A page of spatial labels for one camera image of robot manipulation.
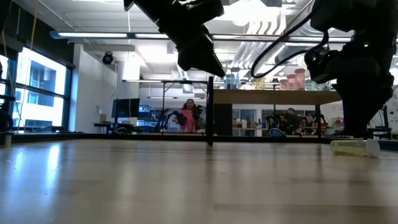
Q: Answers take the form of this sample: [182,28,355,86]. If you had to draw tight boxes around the black ceiling spotlight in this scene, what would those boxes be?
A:
[101,52,115,65]

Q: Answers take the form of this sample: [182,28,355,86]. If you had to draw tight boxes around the blue round object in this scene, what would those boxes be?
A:
[267,127,285,138]

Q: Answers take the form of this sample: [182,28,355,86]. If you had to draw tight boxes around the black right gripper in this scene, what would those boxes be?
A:
[334,30,398,138]

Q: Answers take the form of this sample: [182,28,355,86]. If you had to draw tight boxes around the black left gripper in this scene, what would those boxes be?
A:
[161,0,226,78]

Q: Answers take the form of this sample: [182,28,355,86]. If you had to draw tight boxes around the long linear ceiling light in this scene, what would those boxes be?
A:
[49,30,352,44]

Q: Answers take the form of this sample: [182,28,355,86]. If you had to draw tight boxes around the black background workbench frame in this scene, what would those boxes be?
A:
[123,79,208,134]

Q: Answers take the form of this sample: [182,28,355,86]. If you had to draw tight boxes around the small grey stub post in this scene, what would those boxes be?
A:
[1,133,13,149]

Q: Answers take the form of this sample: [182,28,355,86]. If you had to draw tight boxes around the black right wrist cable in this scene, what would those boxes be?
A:
[250,6,330,79]

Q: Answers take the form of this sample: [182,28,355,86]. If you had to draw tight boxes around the black metal rig frame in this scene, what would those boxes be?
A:
[0,132,398,146]

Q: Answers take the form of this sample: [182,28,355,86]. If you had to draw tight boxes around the large window blue frame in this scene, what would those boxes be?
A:
[0,46,74,133]

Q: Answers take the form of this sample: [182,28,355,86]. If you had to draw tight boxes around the yellow cable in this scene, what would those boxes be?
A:
[0,0,40,131]

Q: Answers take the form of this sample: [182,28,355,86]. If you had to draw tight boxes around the wooden shelf black metal frame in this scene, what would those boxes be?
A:
[206,76,343,146]

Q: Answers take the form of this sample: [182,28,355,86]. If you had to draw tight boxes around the person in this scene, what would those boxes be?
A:
[278,108,304,135]
[178,98,201,133]

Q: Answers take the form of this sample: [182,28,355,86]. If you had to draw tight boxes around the black computer monitor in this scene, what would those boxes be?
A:
[111,98,141,119]

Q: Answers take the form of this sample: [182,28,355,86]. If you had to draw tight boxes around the black office chair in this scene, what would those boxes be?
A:
[0,95,18,132]

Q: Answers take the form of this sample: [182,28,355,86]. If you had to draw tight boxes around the white ceiling conduits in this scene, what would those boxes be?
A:
[231,12,287,71]

